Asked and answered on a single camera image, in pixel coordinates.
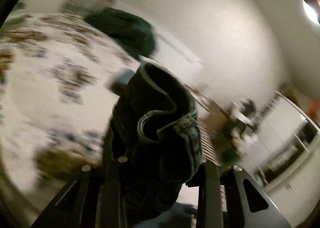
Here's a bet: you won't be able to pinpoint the floral white bed quilt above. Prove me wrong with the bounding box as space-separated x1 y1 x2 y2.
1 12 139 193

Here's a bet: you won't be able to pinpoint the chair piled with clothes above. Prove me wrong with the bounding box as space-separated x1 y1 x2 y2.
222 99 261 144

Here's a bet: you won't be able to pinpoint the dark blue denim jeans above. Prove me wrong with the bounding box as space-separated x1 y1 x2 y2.
103 62 202 226

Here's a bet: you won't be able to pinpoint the white bed headboard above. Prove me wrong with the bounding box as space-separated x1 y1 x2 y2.
149 27 204 82

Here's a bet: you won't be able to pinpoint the dark green fluffy blanket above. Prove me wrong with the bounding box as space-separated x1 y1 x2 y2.
84 7 156 60

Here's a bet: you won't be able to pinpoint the brown checkered bed sheet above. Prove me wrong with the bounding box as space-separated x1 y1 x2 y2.
184 84 221 166

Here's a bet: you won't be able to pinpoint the white wardrobe shelving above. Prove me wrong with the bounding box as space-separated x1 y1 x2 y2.
254 91 319 193

